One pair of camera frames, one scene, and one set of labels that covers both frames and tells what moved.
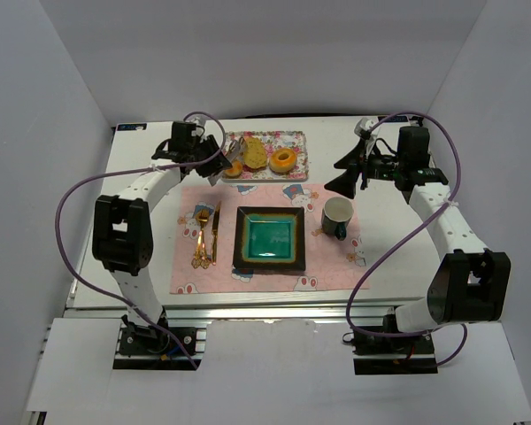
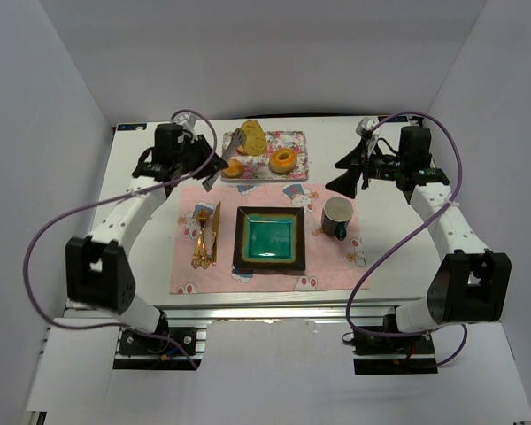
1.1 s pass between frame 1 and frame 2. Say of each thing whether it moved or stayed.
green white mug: stayed
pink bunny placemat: stayed
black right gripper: stayed
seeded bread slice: moved
